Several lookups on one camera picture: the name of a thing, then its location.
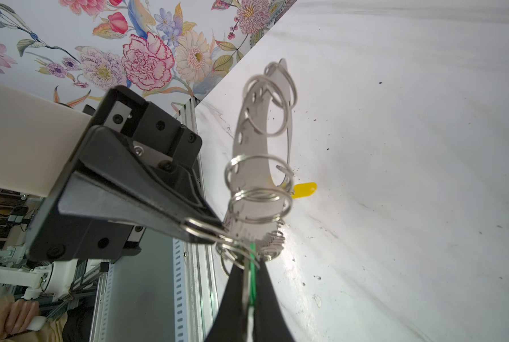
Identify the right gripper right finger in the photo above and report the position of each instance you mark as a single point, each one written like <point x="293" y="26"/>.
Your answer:
<point x="269" y="323"/>

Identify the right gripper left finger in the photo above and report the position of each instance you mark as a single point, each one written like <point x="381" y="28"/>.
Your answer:
<point x="230" y="324"/>

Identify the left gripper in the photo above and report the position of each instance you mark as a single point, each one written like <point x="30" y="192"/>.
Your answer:
<point x="133" y="168"/>

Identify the green key tag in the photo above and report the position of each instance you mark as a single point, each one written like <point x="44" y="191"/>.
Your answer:
<point x="253" y="271"/>

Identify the metal keyring disc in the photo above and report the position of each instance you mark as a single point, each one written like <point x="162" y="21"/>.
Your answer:
<point x="261" y="184"/>

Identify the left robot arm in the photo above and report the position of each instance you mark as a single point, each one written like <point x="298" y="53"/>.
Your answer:
<point x="37" y="138"/>

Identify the person's hand behind rig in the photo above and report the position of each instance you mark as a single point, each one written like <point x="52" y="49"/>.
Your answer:
<point x="16" y="317"/>

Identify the yellow key tag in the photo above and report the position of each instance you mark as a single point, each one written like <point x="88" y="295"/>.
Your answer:
<point x="302" y="190"/>

